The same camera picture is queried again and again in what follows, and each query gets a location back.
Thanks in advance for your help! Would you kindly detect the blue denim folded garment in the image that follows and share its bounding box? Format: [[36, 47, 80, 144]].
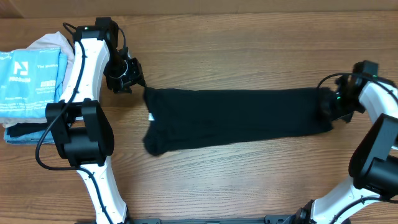
[[3, 51, 68, 146]]

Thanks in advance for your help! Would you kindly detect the light blue printed folded shirt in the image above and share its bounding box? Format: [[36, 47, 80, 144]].
[[0, 47, 68, 119]]

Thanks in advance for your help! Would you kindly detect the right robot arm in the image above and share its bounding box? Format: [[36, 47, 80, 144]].
[[285, 60, 397, 223]]

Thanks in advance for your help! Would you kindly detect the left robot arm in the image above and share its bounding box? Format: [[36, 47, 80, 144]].
[[44, 17, 146, 223]]

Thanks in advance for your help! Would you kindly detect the black t-shirt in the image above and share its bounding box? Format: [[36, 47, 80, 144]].
[[143, 88, 333, 156]]

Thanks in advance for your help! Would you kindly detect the beige folded shirt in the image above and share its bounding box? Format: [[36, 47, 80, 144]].
[[1, 32, 75, 128]]

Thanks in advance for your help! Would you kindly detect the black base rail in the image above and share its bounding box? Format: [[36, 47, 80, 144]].
[[127, 215, 296, 224]]

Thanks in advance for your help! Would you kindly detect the black folded shirt in stack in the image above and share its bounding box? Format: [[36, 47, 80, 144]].
[[4, 40, 75, 141]]

